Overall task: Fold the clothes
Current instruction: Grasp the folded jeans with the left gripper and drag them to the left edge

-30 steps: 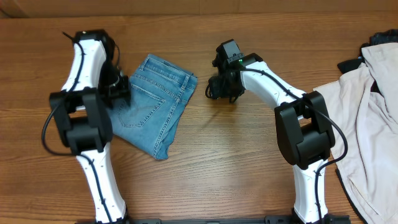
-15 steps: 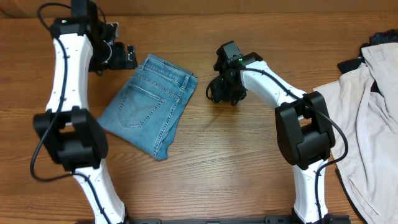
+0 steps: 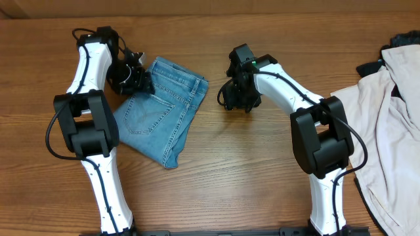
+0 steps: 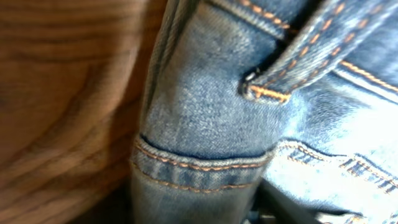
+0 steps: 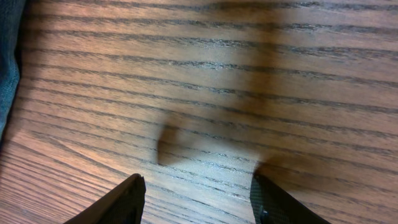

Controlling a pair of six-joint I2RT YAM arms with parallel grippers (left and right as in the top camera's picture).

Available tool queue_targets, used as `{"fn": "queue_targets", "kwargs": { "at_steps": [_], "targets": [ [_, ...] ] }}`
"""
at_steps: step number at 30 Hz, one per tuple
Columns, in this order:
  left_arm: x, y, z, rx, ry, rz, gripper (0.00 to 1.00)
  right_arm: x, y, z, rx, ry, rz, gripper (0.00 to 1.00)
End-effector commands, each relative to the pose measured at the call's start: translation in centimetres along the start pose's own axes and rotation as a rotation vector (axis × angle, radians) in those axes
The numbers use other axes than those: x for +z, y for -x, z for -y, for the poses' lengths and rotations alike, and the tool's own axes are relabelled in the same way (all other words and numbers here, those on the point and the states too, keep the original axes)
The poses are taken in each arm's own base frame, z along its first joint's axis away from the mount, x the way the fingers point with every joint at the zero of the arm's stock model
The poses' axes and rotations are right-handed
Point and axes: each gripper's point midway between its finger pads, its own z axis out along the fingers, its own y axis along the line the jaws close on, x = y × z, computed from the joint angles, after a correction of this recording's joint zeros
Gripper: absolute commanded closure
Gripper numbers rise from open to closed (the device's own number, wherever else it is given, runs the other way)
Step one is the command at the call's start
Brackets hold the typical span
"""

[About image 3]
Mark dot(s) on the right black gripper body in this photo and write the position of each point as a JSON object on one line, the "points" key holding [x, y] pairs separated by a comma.
{"points": [[242, 98]]}

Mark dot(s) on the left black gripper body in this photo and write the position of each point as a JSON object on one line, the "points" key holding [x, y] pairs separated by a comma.
{"points": [[124, 77]]}

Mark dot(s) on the light blue denim jeans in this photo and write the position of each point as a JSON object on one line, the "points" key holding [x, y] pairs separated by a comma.
{"points": [[157, 124]]}

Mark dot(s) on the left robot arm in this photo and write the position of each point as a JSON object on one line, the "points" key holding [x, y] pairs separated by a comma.
{"points": [[88, 125]]}

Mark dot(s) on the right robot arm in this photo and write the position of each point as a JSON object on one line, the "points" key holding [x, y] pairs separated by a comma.
{"points": [[321, 140]]}

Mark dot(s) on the pale pink garment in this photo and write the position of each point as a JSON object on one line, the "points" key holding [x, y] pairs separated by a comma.
{"points": [[389, 182]]}

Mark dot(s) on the black garment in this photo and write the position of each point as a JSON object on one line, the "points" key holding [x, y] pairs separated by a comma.
{"points": [[395, 72]]}

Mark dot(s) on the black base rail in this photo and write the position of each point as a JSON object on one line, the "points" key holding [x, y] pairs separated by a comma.
{"points": [[283, 231]]}

